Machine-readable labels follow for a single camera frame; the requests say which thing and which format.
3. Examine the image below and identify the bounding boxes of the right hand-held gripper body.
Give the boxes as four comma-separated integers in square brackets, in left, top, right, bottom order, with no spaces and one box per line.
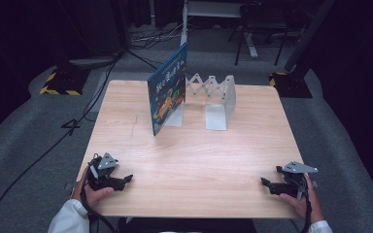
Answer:
[268,160,319,201]

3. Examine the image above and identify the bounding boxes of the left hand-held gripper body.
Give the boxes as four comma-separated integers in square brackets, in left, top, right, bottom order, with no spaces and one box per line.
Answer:
[86,151,119,192]

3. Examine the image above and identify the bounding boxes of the clear expandable bookend rack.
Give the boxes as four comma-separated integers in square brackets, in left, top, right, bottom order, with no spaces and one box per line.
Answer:
[164,73,238,132]

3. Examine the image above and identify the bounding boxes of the blue cartoon picture book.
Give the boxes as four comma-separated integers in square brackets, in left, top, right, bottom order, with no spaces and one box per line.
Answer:
[147,42,189,137]

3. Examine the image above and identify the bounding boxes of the person's left hand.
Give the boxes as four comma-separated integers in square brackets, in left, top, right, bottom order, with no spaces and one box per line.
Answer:
[71,168,115,208]

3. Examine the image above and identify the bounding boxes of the person's right hand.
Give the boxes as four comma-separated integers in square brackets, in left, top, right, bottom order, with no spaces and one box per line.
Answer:
[279,173,324,225]

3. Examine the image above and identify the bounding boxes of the person's right white sleeve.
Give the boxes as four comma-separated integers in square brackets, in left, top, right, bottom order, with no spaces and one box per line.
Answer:
[308,219,334,233]

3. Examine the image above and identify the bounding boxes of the person's white sleeve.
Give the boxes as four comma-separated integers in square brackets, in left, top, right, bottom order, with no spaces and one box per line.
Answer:
[47,198,89,233]
[308,219,334,233]

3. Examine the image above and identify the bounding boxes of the person's left white sleeve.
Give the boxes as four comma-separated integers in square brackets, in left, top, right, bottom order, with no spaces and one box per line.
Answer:
[47,198,89,233]

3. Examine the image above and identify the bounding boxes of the yellow black striped stand base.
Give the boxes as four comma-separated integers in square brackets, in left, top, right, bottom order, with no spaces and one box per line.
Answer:
[39,67,91,97]
[268,71,314,99]

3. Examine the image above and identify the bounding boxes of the black slanted stand pole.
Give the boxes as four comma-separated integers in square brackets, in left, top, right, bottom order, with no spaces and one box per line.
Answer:
[284,0,337,73]

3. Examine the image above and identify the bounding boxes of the black chair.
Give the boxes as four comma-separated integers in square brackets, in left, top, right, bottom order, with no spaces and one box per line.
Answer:
[227,2,289,67]

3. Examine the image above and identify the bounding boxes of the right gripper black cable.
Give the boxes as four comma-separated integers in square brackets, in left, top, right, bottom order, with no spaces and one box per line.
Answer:
[299,173,313,233]

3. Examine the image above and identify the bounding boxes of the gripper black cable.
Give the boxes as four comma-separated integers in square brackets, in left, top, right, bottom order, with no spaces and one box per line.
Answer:
[299,173,313,233]
[79,154,119,233]

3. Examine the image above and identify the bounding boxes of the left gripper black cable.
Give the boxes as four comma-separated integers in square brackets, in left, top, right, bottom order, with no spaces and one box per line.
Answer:
[79,154,119,233]

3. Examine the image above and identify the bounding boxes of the long black floor cable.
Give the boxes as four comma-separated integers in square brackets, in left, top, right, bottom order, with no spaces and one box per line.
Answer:
[0,48,124,232]

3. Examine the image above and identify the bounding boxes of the tangle of floor cables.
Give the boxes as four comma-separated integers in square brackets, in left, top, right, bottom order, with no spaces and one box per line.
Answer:
[129,22,188,50]

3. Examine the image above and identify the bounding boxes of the white desk frame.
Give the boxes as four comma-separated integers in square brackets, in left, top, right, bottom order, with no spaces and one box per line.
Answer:
[178,0,259,59]

